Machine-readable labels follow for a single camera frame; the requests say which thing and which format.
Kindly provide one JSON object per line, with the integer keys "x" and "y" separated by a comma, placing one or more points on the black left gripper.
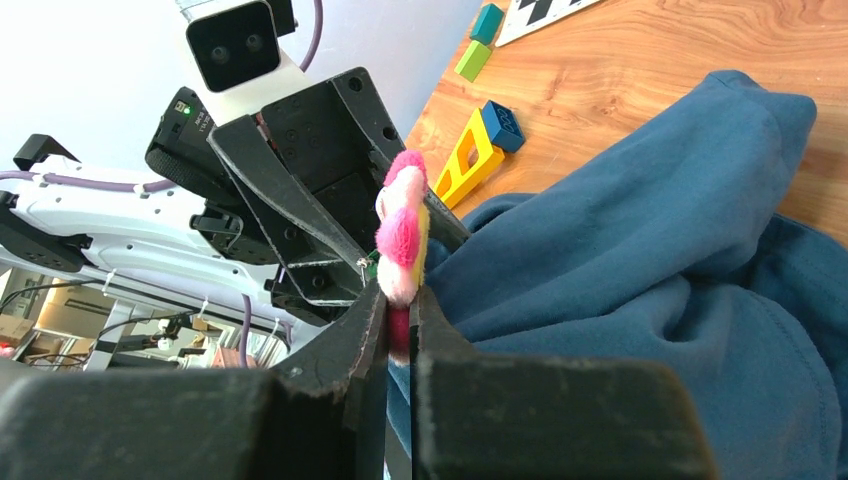
{"x": 333, "y": 143}

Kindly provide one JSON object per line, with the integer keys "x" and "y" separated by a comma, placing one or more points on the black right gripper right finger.
{"x": 498, "y": 416}

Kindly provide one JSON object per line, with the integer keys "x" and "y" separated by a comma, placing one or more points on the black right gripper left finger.
{"x": 319, "y": 414}

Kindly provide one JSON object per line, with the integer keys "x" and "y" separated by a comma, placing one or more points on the pink white flower brooch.
{"x": 401, "y": 241}

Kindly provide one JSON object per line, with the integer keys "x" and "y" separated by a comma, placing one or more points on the blue cloth garment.
{"x": 668, "y": 246}

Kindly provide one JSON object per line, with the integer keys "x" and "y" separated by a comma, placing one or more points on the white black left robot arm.
{"x": 201, "y": 226}

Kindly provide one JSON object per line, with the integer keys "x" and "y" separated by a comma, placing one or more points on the blue toy brick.
{"x": 502, "y": 127}

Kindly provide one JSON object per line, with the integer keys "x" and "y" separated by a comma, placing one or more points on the green toy block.
{"x": 472, "y": 60}

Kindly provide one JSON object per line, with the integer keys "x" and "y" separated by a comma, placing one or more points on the teal toy block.
{"x": 487, "y": 24}

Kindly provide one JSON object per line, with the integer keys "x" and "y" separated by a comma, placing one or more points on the black white chessboard mat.
{"x": 524, "y": 17}

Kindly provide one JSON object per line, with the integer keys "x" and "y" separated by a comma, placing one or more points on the yellow plastic toy frame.
{"x": 473, "y": 159}

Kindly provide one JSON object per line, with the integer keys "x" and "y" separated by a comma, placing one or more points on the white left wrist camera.
{"x": 231, "y": 50}

